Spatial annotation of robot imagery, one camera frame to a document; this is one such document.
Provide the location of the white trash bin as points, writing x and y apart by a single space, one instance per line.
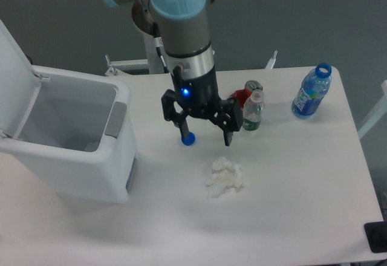
73 130

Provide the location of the white frame at right edge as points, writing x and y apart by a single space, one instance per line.
374 115

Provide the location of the black device at table edge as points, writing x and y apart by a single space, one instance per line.
376 236

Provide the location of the white paper ball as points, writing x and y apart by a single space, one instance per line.
225 176

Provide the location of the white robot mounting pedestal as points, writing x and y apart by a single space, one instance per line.
152 64

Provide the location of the crushed red soda can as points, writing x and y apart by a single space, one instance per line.
243 94

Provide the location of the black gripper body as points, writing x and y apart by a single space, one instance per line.
196 96

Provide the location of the white trash bin lid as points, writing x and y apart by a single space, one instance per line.
13 75

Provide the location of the blue bottle cap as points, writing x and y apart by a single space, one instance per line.
189 140

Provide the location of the small clear green-label bottle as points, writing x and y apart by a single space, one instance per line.
252 110

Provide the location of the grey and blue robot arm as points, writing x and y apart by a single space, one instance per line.
181 32

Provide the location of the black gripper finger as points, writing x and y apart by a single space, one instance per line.
228 117
168 100

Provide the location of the blue plastic drink bottle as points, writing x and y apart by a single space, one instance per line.
314 87

